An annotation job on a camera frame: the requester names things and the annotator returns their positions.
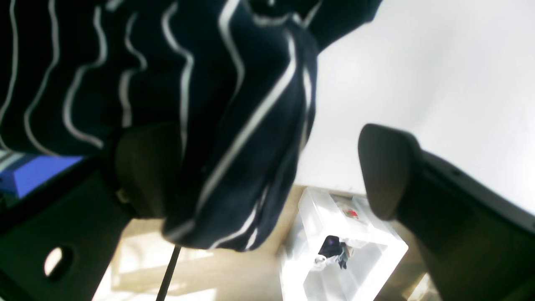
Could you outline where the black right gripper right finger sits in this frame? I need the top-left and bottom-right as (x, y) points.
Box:
(358, 124), (535, 301)

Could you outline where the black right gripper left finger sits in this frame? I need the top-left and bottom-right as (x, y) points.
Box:
(0, 123), (182, 301)

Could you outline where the navy white striped T-shirt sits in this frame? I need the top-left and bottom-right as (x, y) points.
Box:
(0, 0), (382, 252)

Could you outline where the blue bin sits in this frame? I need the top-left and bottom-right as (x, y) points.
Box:
(0, 153), (83, 199)

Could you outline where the clear plastic storage box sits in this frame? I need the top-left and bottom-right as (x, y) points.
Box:
(279, 187), (408, 301)

